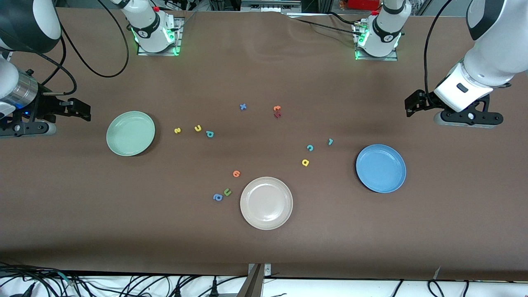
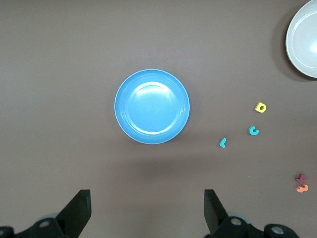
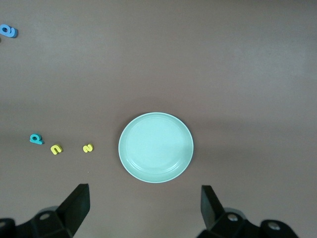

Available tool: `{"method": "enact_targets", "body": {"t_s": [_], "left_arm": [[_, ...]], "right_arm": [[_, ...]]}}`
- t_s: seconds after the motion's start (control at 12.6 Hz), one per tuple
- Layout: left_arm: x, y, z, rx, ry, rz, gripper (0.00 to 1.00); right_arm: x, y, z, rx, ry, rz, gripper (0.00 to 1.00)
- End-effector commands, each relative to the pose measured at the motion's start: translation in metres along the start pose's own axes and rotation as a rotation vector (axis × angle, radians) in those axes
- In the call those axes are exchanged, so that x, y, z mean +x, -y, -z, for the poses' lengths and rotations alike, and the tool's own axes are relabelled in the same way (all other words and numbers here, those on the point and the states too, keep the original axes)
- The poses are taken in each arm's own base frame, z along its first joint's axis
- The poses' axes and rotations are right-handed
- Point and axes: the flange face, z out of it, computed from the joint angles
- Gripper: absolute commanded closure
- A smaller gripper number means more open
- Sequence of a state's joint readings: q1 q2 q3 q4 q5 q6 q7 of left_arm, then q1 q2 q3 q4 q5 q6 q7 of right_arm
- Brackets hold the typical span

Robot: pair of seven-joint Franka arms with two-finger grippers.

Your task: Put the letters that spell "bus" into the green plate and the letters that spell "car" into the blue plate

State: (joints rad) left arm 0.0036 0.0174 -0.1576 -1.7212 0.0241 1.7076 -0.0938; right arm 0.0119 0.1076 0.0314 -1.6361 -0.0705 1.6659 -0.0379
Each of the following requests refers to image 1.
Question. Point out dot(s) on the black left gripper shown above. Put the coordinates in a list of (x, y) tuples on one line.
[(425, 100)]

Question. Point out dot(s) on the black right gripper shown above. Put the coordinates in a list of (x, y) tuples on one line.
[(46, 104)]

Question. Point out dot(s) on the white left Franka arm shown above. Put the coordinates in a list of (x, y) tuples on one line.
[(491, 62)]

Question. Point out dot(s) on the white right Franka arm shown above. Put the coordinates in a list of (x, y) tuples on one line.
[(152, 29)]

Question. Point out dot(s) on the green plate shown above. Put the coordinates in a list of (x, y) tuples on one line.
[(130, 133)]

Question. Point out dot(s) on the blue plate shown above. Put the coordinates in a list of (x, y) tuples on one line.
[(380, 168)]

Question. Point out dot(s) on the red box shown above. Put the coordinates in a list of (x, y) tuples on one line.
[(363, 4)]

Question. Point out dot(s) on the blue letter a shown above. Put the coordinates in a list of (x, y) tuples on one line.
[(217, 197)]

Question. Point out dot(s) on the white paper tag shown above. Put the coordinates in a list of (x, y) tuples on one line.
[(437, 273)]

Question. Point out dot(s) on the grey metal box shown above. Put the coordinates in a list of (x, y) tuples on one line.
[(270, 5)]

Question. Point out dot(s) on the beige plate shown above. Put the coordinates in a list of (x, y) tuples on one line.
[(266, 203)]

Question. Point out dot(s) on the metal table edge bracket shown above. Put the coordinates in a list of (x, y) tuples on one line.
[(255, 284)]

